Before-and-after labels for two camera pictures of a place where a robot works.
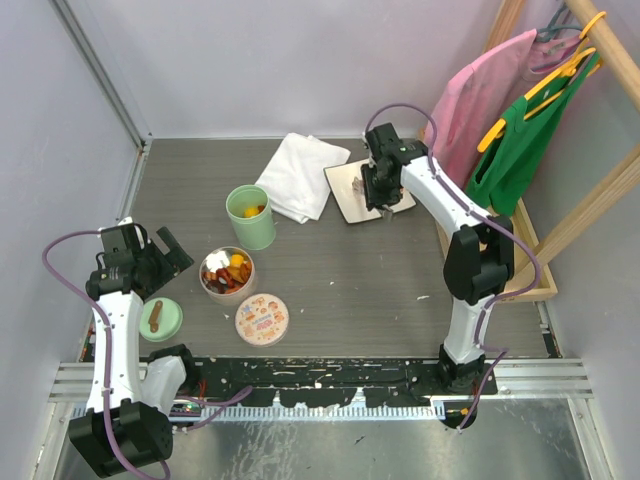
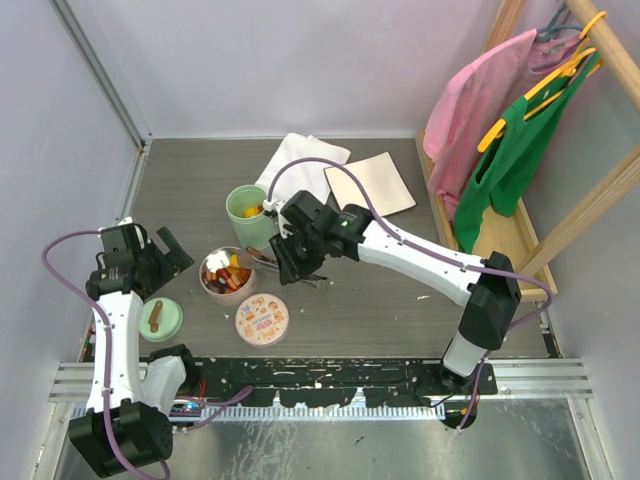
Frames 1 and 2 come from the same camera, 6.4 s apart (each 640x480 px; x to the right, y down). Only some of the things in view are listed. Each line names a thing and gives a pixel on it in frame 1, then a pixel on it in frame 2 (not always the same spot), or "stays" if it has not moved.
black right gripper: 376,199 to 291,270
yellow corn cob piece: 236,260 stays
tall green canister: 250,210 stays
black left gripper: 173,262 stays
